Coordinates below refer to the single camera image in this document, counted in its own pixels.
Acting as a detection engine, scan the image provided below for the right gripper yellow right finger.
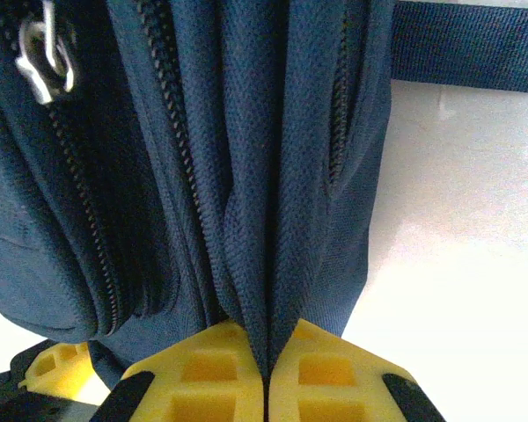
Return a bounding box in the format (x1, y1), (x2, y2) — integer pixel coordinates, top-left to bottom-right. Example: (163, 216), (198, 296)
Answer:
(268, 318), (445, 422)

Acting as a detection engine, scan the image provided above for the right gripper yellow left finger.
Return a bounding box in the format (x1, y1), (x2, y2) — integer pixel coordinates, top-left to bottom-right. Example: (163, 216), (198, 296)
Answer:
(90, 319), (265, 422)

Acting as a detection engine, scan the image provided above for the navy blue backpack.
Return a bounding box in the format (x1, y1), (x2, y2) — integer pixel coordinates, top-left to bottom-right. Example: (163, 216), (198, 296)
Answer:
(0, 0), (528, 388)

